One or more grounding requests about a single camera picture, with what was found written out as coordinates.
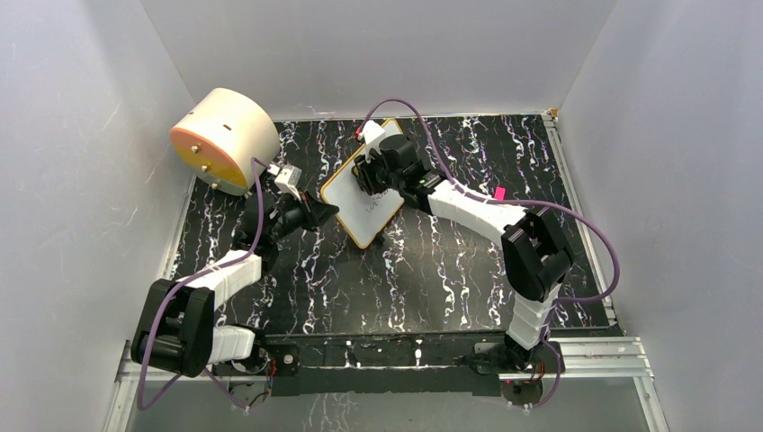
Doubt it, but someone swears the white whiteboard with orange frame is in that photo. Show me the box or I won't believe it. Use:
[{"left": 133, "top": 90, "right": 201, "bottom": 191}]
[{"left": 319, "top": 141, "right": 404, "bottom": 249}]

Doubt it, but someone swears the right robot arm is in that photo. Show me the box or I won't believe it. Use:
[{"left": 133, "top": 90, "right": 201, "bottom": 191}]
[{"left": 351, "top": 132, "right": 574, "bottom": 373}]

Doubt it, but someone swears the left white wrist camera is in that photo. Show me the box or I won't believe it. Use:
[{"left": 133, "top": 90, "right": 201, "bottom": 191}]
[{"left": 267, "top": 164, "right": 301, "bottom": 201}]

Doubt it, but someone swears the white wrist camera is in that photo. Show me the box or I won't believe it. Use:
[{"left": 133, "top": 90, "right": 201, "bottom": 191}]
[
  {"left": 356, "top": 121, "right": 386, "bottom": 151},
  {"left": 267, "top": 164, "right": 301, "bottom": 201}
]

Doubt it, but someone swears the black front mounting rail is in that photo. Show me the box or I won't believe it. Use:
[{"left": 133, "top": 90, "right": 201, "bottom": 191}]
[{"left": 265, "top": 330, "right": 503, "bottom": 397}]

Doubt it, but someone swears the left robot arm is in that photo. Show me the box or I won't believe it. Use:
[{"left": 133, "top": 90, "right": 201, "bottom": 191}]
[{"left": 130, "top": 191, "right": 339, "bottom": 377}]

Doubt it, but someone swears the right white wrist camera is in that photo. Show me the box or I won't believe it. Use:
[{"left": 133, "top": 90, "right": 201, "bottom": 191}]
[{"left": 356, "top": 121, "right": 386, "bottom": 151}]

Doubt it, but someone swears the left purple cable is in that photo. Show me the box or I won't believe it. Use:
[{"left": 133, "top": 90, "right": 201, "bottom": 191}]
[{"left": 135, "top": 157, "right": 282, "bottom": 412}]

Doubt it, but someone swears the pink plastic cross piece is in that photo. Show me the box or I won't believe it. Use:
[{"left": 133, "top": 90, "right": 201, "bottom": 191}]
[{"left": 493, "top": 186, "right": 506, "bottom": 201}]

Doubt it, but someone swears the cream cylinder with orange face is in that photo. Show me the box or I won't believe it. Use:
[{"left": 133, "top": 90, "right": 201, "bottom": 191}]
[{"left": 169, "top": 87, "right": 281, "bottom": 196}]

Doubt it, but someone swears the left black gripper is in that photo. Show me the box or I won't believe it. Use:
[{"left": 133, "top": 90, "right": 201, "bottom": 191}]
[{"left": 269, "top": 189, "right": 340, "bottom": 245}]

